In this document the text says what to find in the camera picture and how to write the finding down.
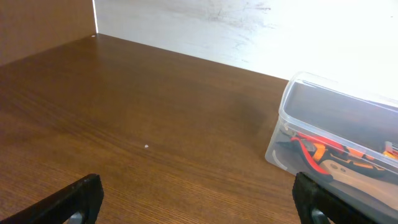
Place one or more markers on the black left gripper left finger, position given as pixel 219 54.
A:
pixel 79 202

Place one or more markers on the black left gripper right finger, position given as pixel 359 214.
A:
pixel 317 204

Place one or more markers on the orange scraper wooden handle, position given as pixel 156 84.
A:
pixel 383 191

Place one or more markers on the orange black long-nose pliers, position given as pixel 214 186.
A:
pixel 358 165

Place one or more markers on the red handled small pliers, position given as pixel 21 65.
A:
pixel 313 150

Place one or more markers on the clear plastic container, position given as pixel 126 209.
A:
pixel 359 120

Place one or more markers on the clear box of coloured bits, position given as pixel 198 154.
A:
pixel 391 150

